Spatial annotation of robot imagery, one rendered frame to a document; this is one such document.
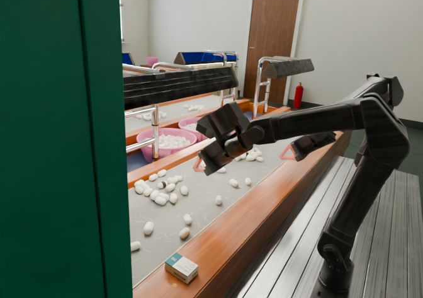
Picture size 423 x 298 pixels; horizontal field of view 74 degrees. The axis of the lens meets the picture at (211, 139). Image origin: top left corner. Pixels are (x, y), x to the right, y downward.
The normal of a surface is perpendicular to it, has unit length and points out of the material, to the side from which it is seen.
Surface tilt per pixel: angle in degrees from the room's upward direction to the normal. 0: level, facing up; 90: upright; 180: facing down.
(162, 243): 0
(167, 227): 0
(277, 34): 90
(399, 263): 0
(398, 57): 90
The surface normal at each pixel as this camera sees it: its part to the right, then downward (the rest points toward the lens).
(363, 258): 0.06, -0.94
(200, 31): -0.55, 0.26
